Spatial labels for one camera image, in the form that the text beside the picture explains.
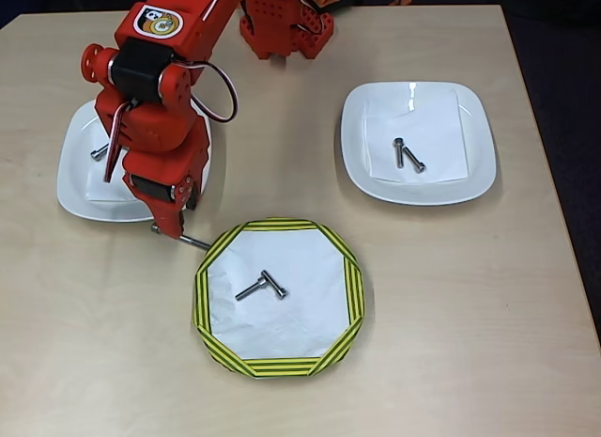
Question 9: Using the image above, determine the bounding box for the white paper napkin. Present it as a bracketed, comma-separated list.
[363, 88, 470, 183]
[85, 126, 142, 205]

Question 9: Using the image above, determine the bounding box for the white square ceramic plate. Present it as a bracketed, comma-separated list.
[340, 81, 498, 207]
[55, 96, 213, 224]

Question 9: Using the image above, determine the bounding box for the white crinkled paper sheet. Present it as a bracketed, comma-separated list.
[206, 227, 348, 362]

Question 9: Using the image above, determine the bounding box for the yellow black striped plate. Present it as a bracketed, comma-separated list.
[191, 215, 366, 380]

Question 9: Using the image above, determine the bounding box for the white wrist servo cable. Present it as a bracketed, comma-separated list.
[102, 102, 131, 182]

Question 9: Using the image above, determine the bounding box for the red black servo cable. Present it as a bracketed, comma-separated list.
[190, 60, 241, 125]

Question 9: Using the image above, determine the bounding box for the white upper arm cable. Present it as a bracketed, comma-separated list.
[201, 0, 227, 23]

